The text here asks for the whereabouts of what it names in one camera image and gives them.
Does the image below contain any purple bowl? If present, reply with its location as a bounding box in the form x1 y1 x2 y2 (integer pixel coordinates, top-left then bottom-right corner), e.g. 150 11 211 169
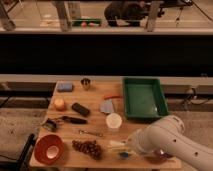
154 149 172 159

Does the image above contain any orange bowl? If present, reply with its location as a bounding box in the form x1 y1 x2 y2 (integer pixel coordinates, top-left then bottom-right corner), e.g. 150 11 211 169
34 134 64 165

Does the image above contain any person in dark clothes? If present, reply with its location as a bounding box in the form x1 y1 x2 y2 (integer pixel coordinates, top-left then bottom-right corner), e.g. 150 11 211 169
104 0 150 27

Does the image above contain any small metal cup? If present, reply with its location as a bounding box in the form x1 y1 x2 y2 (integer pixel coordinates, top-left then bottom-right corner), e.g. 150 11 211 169
81 78 91 90

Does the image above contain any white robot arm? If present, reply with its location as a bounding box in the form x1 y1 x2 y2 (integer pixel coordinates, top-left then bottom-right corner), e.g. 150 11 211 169
126 115 213 171

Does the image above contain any black rectangular block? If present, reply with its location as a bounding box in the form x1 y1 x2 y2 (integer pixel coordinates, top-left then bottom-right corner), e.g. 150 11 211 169
71 103 90 117

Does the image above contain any blue sponge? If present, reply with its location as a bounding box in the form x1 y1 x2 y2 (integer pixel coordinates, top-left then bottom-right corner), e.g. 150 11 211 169
56 83 73 92

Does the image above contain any green plastic tray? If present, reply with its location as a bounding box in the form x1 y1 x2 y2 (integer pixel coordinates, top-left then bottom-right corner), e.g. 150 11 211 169
122 77 169 121

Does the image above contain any bunch of dark grapes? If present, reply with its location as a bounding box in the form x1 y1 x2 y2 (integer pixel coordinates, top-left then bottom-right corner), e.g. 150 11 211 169
72 140 103 160

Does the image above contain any blue plastic cup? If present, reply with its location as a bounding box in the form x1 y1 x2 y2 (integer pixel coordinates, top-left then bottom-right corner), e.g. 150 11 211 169
118 150 132 159

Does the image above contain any black chair frame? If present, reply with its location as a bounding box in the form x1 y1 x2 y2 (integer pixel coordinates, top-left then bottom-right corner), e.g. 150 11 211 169
16 134 36 171

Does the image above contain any orange fruit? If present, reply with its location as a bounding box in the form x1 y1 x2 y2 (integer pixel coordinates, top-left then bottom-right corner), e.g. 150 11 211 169
53 98 66 111

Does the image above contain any black handled can opener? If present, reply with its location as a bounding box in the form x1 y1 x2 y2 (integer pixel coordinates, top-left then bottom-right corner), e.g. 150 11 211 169
42 116 87 132

